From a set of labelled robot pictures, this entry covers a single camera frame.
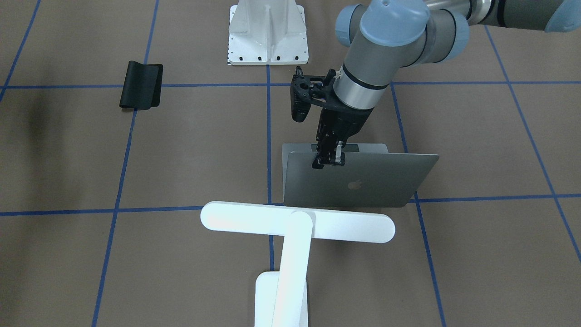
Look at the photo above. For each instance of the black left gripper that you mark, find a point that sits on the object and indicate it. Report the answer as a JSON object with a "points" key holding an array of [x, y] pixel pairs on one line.
{"points": [[344, 121]]}

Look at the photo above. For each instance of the grey laptop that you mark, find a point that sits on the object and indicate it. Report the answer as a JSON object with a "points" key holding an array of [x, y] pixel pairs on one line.
{"points": [[371, 177]]}

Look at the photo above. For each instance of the black mouse pad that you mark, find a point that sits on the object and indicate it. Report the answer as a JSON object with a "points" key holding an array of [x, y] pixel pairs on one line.
{"points": [[142, 86]]}

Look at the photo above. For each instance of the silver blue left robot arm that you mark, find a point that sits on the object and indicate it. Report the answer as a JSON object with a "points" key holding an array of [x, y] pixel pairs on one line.
{"points": [[387, 35]]}

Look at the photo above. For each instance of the white desk lamp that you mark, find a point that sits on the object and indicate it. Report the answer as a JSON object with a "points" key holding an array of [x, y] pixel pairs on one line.
{"points": [[281, 298]]}

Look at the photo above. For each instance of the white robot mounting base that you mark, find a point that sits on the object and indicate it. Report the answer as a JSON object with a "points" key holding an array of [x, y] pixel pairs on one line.
{"points": [[267, 32]]}

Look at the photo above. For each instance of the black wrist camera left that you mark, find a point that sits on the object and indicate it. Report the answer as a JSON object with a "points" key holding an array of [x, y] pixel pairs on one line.
{"points": [[306, 91]]}

